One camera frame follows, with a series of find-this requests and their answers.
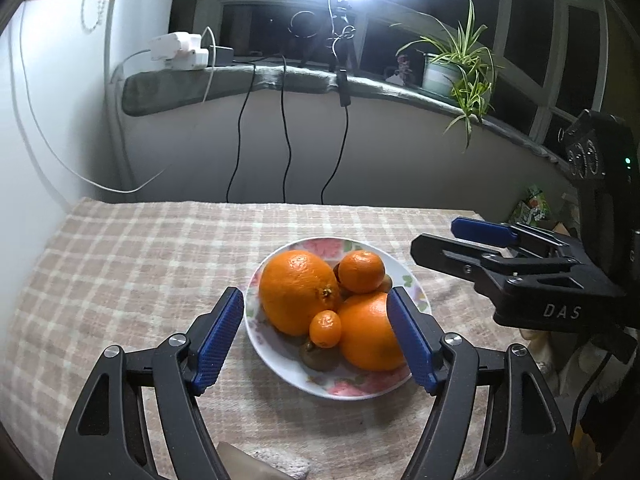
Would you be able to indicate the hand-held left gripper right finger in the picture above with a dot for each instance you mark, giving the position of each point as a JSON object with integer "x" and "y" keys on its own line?
{"x": 412, "y": 342}

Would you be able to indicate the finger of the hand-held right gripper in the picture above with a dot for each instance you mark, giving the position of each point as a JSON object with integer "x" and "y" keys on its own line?
{"x": 437, "y": 252}
{"x": 477, "y": 230}

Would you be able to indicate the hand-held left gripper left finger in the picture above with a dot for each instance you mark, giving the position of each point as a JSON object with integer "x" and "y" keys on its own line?
{"x": 217, "y": 340}

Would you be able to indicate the large smooth orange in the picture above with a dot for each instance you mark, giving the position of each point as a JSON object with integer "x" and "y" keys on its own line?
{"x": 367, "y": 335}

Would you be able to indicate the brown kiwi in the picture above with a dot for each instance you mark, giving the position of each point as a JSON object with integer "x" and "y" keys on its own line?
{"x": 386, "y": 284}

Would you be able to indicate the floral white plate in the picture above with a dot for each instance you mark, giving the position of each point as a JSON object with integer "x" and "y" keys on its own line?
{"x": 350, "y": 387}

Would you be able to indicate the mandarin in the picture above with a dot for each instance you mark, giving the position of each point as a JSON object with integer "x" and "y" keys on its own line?
{"x": 361, "y": 272}

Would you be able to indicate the small kumquat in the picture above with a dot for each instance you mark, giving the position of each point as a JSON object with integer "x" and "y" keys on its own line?
{"x": 325, "y": 329}

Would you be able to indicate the large orange with navel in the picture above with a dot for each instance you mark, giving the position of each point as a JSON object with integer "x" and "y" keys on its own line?
{"x": 295, "y": 295}

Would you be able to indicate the greenish kiwi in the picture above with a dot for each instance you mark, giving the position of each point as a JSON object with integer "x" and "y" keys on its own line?
{"x": 320, "y": 360}

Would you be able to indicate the white fluffy cloth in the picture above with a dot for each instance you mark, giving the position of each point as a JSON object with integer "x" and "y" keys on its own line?
{"x": 547, "y": 357}

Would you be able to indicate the green snack packet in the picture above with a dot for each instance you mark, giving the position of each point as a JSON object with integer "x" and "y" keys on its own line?
{"x": 535, "y": 205}

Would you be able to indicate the beige checked tablecloth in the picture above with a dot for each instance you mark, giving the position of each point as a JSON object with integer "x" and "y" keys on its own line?
{"x": 150, "y": 260}

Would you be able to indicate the beige fluffy garment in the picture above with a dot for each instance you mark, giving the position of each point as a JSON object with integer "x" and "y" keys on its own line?
{"x": 260, "y": 467}

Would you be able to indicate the potted spider plant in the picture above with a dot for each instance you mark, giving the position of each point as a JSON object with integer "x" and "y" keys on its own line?
{"x": 437, "y": 77}

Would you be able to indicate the small pink flower figurine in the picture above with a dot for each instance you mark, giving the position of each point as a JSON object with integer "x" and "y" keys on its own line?
{"x": 402, "y": 67}

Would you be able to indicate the grey windowsill cover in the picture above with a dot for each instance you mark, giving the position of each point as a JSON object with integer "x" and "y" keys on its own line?
{"x": 165, "y": 90}

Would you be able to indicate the white cabinet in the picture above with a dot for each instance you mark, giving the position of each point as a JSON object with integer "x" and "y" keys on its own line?
{"x": 50, "y": 120}

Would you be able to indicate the white charger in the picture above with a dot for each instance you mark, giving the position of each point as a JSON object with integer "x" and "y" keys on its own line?
{"x": 192, "y": 59}

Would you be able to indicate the black power adapter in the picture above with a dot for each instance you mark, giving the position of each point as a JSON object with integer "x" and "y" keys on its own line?
{"x": 223, "y": 56}

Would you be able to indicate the white power strip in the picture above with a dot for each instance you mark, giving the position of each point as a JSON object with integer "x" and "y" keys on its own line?
{"x": 172, "y": 45}

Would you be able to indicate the white window frame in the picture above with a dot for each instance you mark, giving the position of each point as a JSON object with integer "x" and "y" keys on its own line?
{"x": 502, "y": 10}

